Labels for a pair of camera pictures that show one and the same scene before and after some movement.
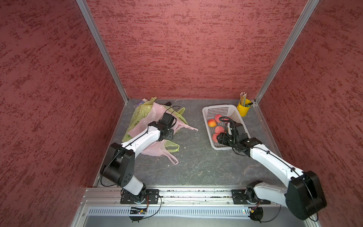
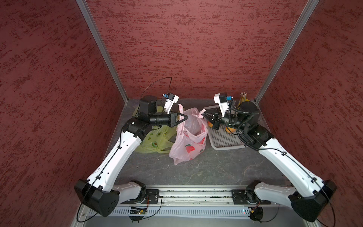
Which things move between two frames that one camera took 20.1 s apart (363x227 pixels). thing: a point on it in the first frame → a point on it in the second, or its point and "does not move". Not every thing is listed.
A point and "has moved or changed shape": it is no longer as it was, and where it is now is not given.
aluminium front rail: (93, 196) does not move
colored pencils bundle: (243, 98) does not move
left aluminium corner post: (87, 14) does not move
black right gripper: (222, 139) → (216, 118)
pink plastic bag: (153, 115) has moved or changed shape
